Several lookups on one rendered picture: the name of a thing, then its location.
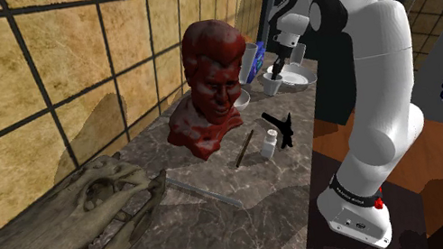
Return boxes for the blue box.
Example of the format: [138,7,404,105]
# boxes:
[247,39,272,78]

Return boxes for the grey glass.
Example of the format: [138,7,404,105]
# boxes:
[288,42,309,68]

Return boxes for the white plate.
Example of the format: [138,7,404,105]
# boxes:
[264,57,319,93]

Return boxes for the white cup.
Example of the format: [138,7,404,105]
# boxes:
[260,70,287,98]

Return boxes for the small white bowl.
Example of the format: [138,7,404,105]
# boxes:
[232,88,254,113]

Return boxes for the black angular figure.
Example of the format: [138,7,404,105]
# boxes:
[260,106,299,153]

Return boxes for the red bust figure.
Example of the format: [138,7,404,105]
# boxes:
[149,14,264,167]

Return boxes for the small white bottle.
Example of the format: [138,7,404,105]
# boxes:
[256,127,282,161]

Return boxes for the brown pencil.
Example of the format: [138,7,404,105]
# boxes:
[229,129,261,169]

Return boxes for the dark robot stand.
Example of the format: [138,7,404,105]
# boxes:
[287,134,432,249]

